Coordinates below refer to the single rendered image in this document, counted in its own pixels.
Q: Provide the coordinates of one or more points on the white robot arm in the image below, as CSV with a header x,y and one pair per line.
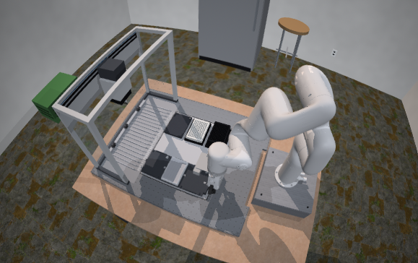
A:
x,y
313,140

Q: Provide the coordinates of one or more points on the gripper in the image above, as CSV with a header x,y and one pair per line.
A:
x,y
213,183

